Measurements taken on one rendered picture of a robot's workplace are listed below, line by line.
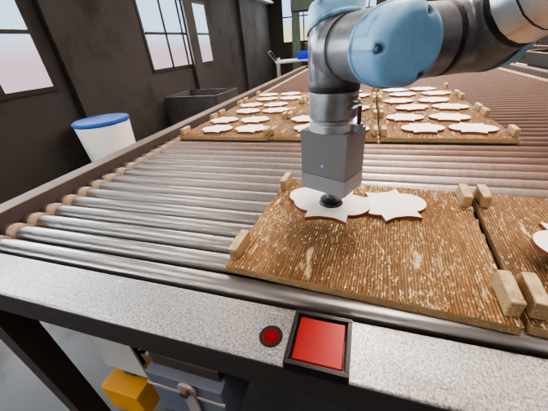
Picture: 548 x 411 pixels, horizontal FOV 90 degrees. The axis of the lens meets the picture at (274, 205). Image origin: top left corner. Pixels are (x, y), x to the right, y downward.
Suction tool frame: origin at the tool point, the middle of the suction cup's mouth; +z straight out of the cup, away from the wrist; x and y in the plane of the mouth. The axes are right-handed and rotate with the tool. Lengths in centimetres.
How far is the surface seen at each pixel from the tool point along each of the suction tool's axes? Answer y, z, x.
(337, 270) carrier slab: -7.2, 4.2, 9.8
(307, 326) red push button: -8.9, 4.9, 20.4
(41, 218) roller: 63, 6, 36
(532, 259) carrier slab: -29.5, 4.3, -9.6
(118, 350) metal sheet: 19.4, 16.7, 37.9
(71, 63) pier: 367, -29, -67
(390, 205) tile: -6.9, 3.4, -12.1
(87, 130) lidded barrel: 312, 33, -42
